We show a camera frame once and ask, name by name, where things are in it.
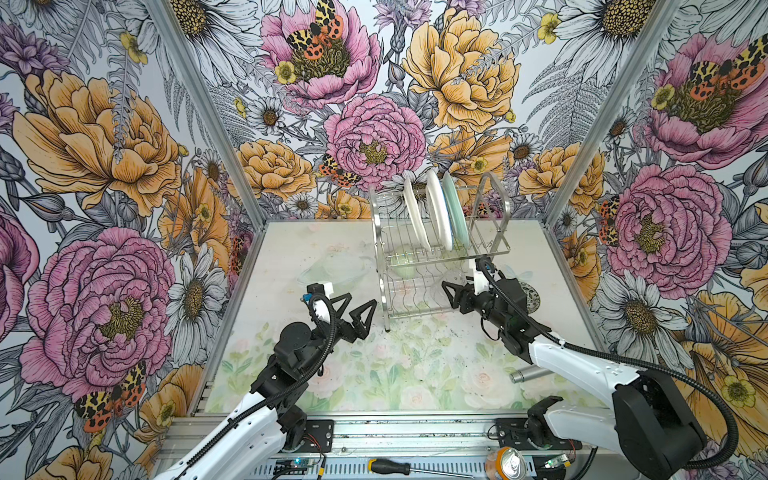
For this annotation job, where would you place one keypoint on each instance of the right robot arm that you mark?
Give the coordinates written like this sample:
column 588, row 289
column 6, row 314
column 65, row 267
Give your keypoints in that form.
column 643, row 416

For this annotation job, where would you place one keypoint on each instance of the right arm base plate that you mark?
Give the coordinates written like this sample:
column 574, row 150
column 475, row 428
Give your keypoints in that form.
column 528, row 434

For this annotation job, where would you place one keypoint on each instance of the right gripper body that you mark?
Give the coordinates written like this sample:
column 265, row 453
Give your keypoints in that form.
column 484, row 307

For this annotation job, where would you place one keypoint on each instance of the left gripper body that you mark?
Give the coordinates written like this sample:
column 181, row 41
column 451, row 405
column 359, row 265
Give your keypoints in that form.
column 321, row 332

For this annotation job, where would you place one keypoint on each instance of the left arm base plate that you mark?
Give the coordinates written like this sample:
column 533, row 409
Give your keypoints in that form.
column 311, row 436

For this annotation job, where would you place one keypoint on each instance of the cream white plate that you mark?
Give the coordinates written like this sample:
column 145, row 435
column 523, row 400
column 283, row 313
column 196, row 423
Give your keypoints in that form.
column 415, row 215

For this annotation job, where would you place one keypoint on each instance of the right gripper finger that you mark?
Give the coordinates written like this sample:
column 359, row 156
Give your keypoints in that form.
column 465, row 303
column 458, row 291

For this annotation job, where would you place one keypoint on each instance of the aluminium front rail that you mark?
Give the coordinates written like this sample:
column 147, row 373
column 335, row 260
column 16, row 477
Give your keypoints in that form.
column 419, row 434

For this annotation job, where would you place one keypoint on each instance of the pale green plate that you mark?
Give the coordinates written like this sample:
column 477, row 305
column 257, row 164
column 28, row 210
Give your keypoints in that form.
column 455, row 211

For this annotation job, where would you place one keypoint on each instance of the roll of tape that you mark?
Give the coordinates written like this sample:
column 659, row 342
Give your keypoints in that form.
column 505, row 463

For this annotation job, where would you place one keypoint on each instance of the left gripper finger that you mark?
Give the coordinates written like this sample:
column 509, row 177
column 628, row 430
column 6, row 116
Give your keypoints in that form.
column 349, row 332
column 361, row 315

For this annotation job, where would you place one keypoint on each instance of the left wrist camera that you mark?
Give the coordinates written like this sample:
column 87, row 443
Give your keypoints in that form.
column 316, row 300

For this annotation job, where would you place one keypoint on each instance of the black yellow screwdriver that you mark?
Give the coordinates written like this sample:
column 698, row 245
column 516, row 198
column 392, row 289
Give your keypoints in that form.
column 383, row 466

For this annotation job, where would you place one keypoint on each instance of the light green ceramic bowl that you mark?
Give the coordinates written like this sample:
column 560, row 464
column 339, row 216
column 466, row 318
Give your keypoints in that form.
column 403, row 265

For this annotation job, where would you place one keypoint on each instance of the grey metal cylinder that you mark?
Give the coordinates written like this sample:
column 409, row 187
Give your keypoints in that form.
column 528, row 374

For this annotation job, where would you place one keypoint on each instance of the white patterned plate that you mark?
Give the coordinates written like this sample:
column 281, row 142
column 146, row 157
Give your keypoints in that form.
column 438, row 210

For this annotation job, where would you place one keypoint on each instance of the steel two-tier dish rack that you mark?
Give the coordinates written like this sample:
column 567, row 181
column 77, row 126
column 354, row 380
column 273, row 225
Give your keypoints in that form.
column 487, row 210

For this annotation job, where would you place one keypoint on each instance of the green circuit board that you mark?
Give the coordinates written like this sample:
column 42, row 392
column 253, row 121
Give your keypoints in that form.
column 297, row 466

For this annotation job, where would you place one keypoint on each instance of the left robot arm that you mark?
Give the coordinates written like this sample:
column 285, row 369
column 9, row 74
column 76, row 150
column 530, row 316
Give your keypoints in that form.
column 267, row 419

